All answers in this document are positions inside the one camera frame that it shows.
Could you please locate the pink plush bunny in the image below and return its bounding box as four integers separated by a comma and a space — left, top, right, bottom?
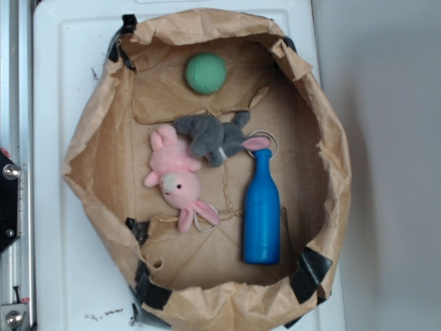
143, 124, 221, 232

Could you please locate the grey plush bunny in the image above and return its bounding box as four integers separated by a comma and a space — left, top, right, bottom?
173, 110, 270, 168

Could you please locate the brown paper bag tray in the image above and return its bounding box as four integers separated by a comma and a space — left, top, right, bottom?
63, 8, 351, 330

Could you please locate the blue plastic bottle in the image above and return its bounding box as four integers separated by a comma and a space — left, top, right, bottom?
243, 149, 280, 265

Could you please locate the green dimpled ball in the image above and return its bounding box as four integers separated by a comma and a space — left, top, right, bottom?
185, 52, 227, 95

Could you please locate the white plastic bin lid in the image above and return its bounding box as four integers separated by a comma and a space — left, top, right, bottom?
32, 0, 347, 331

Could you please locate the black bracket with bolt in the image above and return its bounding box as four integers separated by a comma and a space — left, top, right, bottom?
0, 148, 21, 254

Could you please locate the aluminium frame rail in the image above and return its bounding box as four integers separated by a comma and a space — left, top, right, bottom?
1, 1, 37, 330

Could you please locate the metal corner bracket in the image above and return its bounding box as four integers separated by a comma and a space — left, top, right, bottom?
1, 303, 29, 331

